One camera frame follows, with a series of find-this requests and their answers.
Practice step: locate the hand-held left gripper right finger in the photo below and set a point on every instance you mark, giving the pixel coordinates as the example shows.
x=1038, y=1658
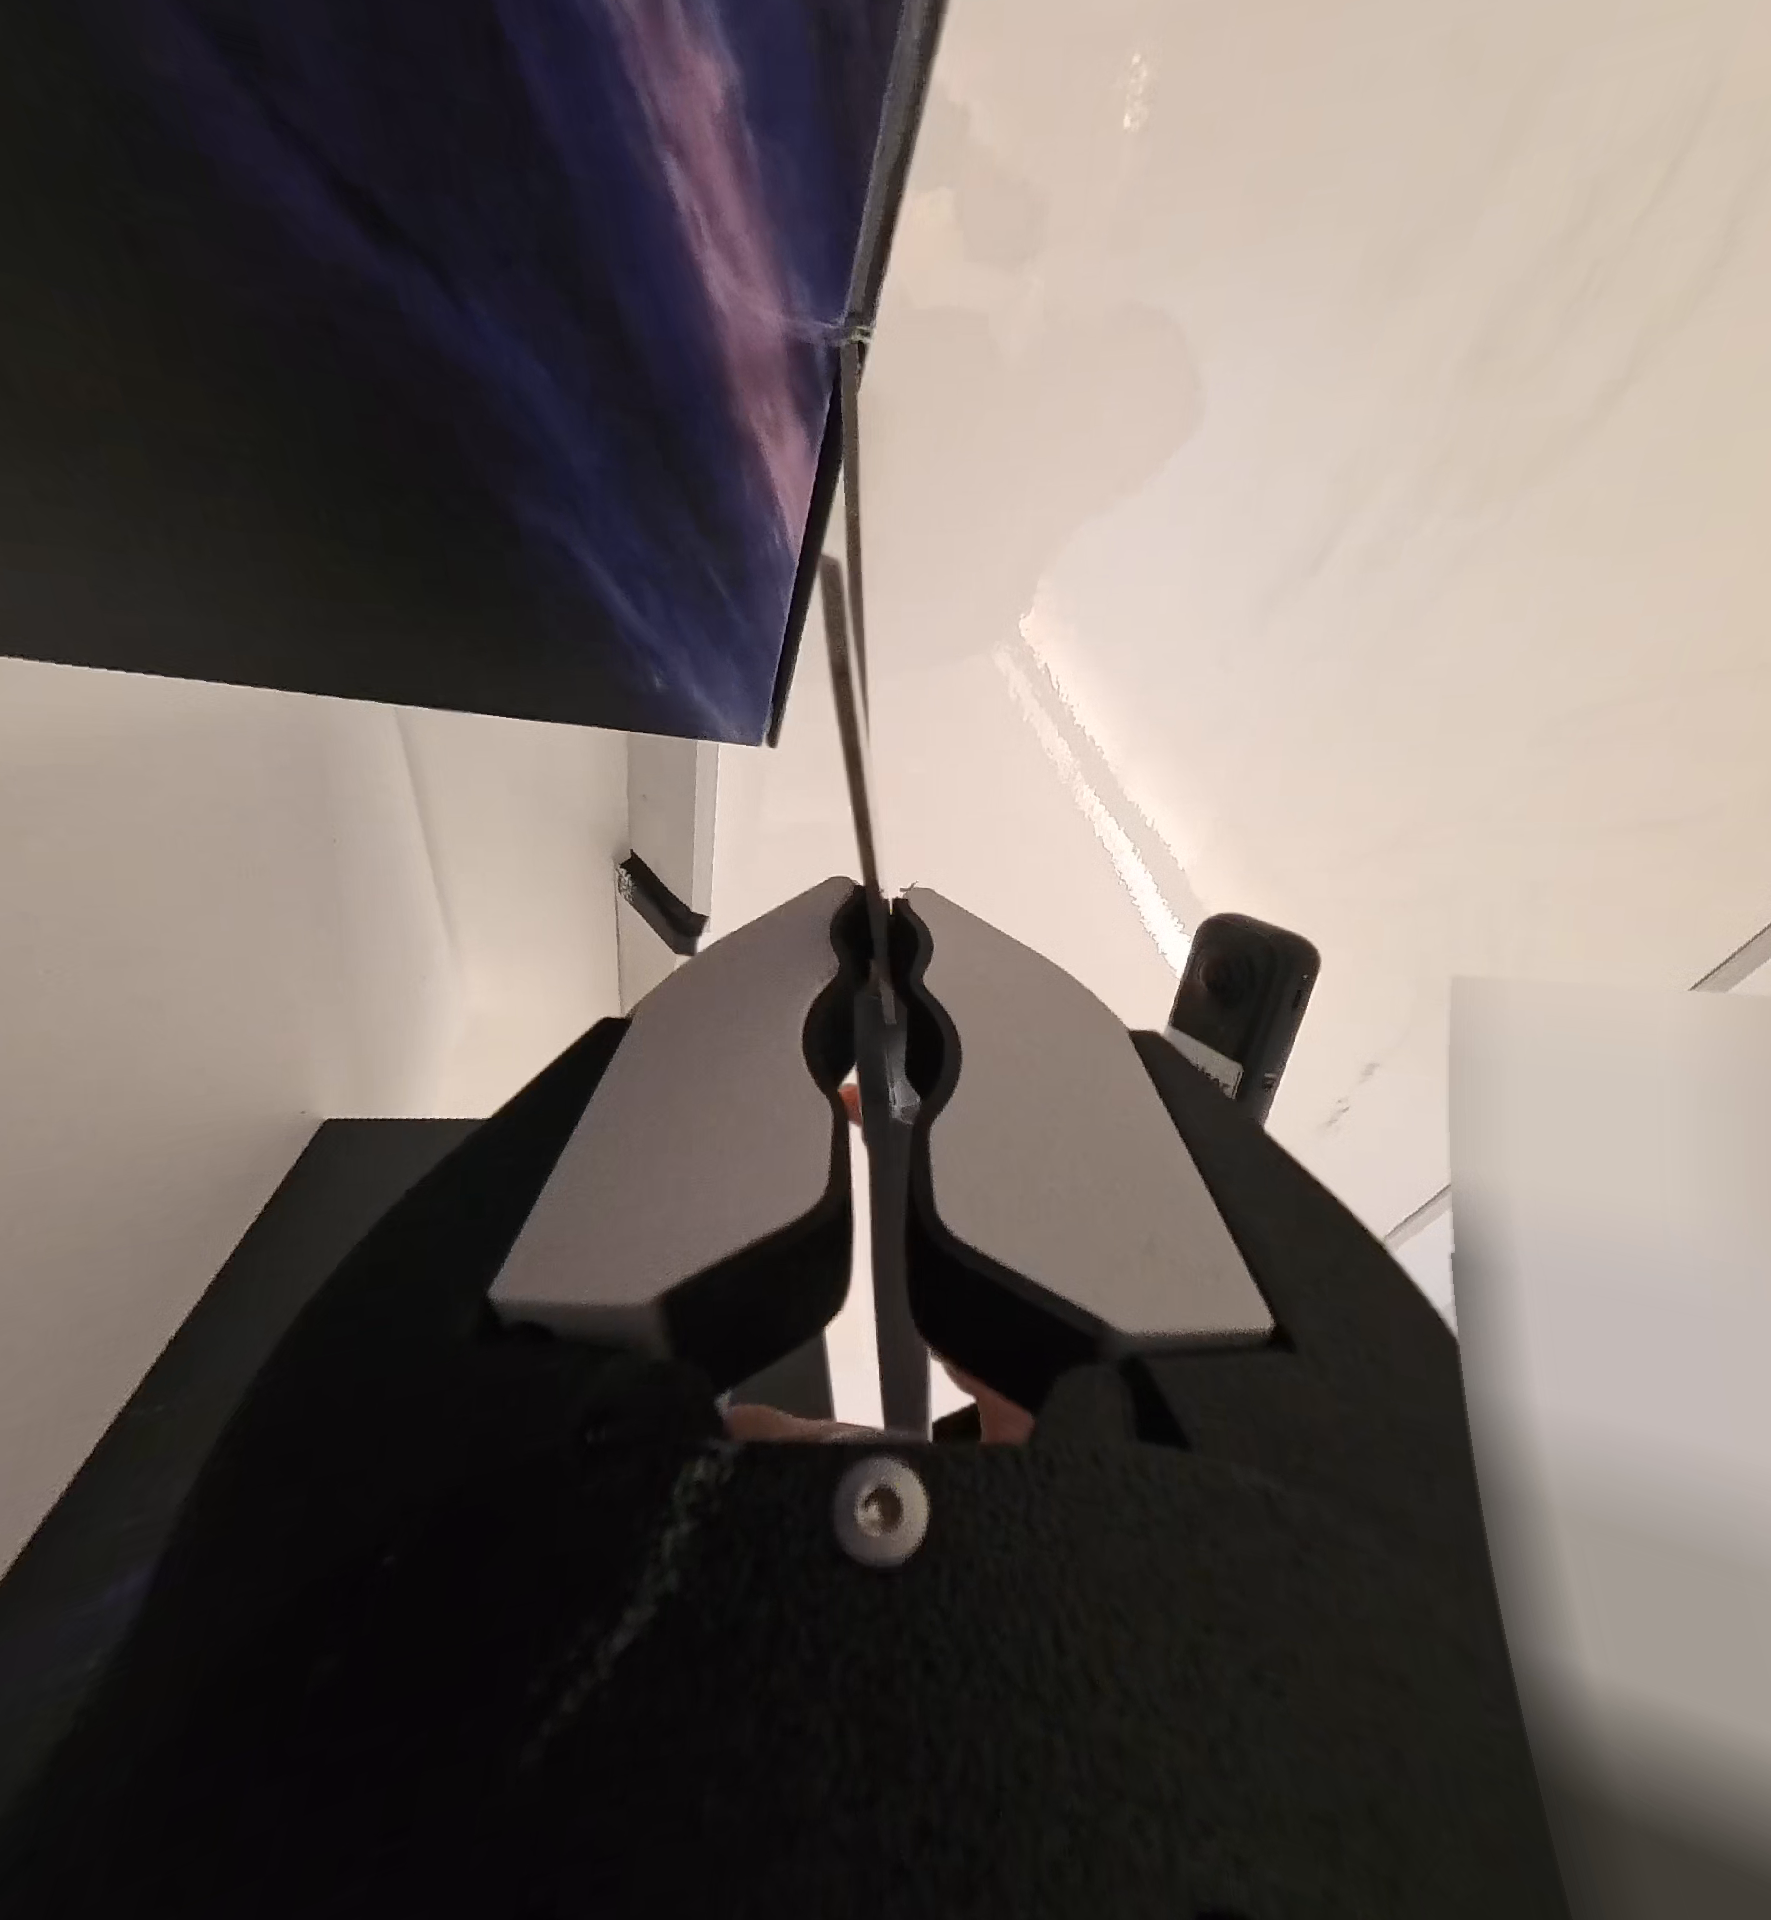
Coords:
x=1079, y=1170

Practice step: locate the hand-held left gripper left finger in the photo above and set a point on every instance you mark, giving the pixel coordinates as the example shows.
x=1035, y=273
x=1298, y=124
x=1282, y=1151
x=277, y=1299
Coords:
x=676, y=1155

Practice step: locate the grey and orange scissors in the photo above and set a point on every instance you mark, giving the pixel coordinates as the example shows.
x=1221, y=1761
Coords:
x=893, y=1231

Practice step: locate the black box with purple print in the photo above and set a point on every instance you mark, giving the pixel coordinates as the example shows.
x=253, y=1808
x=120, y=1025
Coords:
x=301, y=300

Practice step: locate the person's left hand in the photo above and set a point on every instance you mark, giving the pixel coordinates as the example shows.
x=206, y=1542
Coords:
x=780, y=1424

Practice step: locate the glossy white panel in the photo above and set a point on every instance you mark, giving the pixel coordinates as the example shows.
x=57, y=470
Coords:
x=1425, y=449

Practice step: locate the black bracket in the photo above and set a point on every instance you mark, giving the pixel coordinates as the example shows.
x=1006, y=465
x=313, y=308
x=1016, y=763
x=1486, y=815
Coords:
x=659, y=901

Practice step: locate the aluminium frame post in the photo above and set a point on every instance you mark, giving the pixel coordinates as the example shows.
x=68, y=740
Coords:
x=676, y=811

